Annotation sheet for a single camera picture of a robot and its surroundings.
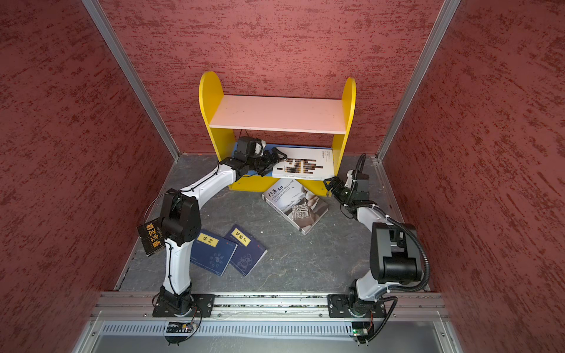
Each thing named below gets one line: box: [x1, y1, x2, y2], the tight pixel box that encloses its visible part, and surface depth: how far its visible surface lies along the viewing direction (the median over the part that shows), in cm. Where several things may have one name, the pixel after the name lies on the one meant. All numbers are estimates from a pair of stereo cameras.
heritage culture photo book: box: [261, 177, 329, 236], surface depth 99 cm
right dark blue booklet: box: [223, 224, 268, 278], surface depth 87 cm
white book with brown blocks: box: [272, 147, 335, 181], surface depth 96 cm
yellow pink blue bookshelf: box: [198, 72, 357, 197], surface depth 81 cm
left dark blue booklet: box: [190, 229, 239, 277], surface depth 85 cm
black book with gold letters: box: [136, 219, 166, 256], surface depth 91 cm
